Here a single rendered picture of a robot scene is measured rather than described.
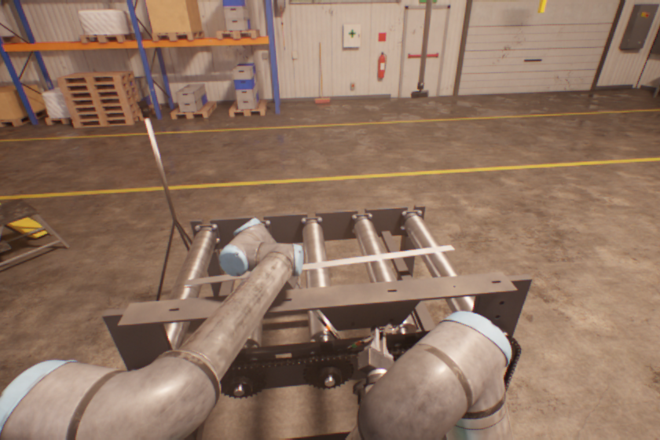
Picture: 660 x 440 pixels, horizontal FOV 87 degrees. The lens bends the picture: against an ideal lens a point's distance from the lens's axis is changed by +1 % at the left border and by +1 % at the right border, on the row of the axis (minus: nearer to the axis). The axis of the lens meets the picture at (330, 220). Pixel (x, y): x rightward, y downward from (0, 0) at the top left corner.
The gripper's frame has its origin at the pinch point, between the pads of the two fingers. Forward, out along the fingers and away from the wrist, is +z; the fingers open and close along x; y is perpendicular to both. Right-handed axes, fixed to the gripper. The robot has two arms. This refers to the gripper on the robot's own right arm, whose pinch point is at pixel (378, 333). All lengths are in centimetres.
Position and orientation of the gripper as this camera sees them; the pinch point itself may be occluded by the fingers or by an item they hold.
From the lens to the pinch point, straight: 116.9
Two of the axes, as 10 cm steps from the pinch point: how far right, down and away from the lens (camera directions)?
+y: 6.6, -5.4, -5.3
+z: 0.7, -6.6, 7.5
